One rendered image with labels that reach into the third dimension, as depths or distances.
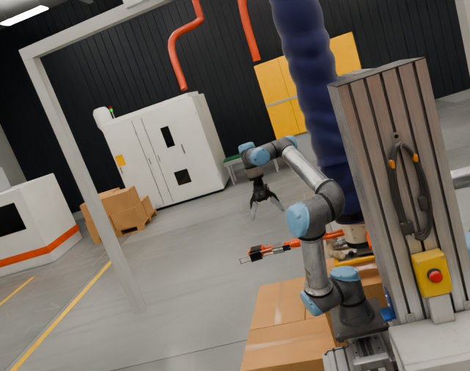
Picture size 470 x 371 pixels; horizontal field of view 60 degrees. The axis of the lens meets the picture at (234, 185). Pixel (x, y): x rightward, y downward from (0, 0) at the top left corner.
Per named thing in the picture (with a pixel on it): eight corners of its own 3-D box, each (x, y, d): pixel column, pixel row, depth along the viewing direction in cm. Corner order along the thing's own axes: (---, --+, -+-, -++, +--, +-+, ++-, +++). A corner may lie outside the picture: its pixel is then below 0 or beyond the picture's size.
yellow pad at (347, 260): (396, 246, 218) (394, 238, 217) (400, 255, 209) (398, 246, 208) (334, 259, 228) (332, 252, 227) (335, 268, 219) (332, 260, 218)
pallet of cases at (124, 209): (157, 213, 955) (143, 178, 936) (144, 230, 858) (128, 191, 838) (112, 227, 977) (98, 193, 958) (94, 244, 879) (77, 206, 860)
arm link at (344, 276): (371, 295, 169) (362, 267, 166) (344, 310, 165) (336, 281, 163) (354, 285, 180) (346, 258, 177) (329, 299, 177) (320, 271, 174)
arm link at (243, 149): (240, 146, 177) (235, 146, 185) (248, 170, 179) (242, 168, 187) (256, 140, 179) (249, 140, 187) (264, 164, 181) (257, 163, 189)
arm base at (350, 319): (378, 322, 167) (372, 302, 164) (342, 330, 169) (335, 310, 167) (370, 302, 181) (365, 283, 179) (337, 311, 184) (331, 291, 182)
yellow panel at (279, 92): (371, 135, 998) (346, 34, 944) (380, 141, 911) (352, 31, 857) (285, 162, 1038) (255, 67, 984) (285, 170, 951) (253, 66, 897)
